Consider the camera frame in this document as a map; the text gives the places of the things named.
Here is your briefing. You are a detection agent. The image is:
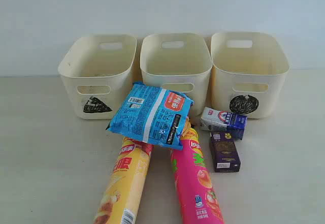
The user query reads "blue snack bag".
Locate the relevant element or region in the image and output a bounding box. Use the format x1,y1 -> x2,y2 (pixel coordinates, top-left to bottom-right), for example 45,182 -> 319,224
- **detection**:
107,82 -> 194,150

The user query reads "orange snack bag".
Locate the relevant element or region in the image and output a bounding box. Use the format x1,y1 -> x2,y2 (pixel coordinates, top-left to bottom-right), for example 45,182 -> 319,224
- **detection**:
181,116 -> 196,137

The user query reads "pink chips can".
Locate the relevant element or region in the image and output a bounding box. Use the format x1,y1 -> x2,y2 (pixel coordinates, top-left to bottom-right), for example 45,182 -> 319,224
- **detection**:
170,128 -> 224,223

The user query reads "yellow chips can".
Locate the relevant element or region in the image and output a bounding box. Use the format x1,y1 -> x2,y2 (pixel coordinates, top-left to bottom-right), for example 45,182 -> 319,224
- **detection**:
93,137 -> 153,224

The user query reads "cream bin with square mark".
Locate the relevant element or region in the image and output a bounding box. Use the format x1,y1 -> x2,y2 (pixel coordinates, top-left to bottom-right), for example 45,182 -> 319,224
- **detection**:
140,33 -> 212,117

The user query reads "white and blue milk carton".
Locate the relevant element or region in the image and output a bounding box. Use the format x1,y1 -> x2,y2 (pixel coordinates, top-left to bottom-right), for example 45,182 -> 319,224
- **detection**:
200,107 -> 247,140

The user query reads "cream bin with triangle mark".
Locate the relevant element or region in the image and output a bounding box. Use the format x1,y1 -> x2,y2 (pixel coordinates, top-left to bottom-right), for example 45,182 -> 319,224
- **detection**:
58,35 -> 137,120

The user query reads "purple box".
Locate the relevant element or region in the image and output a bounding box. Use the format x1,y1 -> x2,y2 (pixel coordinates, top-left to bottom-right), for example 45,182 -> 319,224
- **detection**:
210,131 -> 241,173

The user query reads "cream bin with circle mark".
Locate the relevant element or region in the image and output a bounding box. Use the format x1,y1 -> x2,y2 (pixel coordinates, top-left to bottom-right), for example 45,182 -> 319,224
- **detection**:
210,32 -> 289,119

